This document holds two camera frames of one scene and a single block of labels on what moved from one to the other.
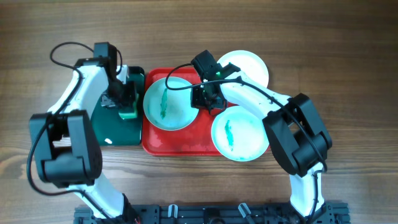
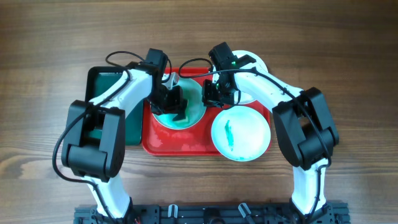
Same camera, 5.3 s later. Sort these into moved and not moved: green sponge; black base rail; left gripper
Moved: left gripper; green sponge
Not moved: black base rail
